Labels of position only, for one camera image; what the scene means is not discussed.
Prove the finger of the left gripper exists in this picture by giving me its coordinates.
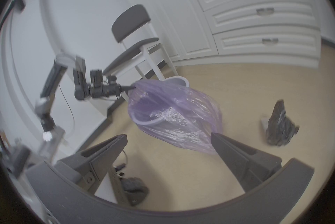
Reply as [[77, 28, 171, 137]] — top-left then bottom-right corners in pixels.
[[119, 84, 137, 93]]

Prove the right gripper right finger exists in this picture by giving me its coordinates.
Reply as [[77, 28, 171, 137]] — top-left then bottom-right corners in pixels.
[[211, 132, 282, 192]]

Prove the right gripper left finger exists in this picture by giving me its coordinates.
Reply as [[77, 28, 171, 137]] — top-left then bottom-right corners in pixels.
[[56, 134, 128, 193]]

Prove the purple plastic bag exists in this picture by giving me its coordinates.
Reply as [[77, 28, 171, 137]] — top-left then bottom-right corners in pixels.
[[128, 79, 223, 155]]

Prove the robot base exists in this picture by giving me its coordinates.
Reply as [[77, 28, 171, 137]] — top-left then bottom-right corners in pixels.
[[0, 126, 150, 207]]

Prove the grey trash bin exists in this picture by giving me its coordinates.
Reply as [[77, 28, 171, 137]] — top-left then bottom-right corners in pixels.
[[128, 76, 190, 126]]

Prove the white chair dark grey seat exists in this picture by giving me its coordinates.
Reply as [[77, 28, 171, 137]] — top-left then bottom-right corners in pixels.
[[103, 4, 179, 103]]

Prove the white wardrobe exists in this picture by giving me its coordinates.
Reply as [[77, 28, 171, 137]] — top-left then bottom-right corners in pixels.
[[110, 0, 323, 69]]

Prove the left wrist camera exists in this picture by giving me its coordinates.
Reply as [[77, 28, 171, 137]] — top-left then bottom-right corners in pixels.
[[90, 69, 104, 87]]

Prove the black cable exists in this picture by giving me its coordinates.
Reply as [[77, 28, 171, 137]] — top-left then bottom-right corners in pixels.
[[114, 149, 129, 175]]

